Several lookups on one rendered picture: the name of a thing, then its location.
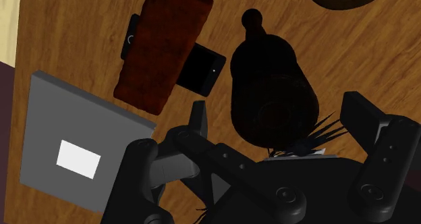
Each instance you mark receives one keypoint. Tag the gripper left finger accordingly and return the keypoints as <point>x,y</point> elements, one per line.
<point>227,164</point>

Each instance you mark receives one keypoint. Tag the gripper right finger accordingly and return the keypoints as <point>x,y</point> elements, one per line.
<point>384,164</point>

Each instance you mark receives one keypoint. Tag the black spiky plant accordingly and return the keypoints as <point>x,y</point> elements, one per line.
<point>315,140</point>

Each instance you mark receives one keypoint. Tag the dark brown bottle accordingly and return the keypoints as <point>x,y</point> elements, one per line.
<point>269,91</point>

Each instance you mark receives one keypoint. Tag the black phone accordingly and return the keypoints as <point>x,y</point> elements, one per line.
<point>200,68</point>

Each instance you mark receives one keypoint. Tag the grey box with white label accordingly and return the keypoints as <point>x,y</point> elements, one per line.
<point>49,118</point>

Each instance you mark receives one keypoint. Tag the wooden table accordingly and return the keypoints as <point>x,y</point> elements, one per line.
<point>65,36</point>

